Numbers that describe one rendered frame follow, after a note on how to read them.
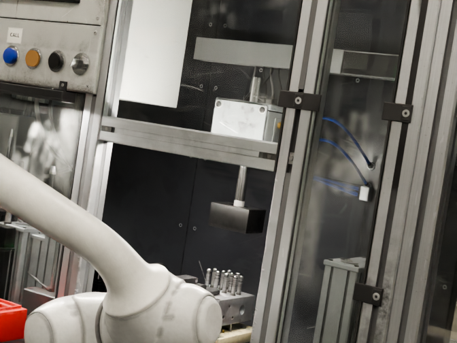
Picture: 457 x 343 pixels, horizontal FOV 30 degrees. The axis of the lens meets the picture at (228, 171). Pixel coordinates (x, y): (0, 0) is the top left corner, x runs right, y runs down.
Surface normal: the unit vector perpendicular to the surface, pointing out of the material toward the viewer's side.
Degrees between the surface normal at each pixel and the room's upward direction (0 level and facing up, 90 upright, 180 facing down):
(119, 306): 86
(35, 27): 90
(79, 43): 90
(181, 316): 71
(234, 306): 90
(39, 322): 78
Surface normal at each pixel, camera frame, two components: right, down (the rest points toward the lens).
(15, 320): 0.83, 0.15
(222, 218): -0.54, -0.04
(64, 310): 0.20, -0.80
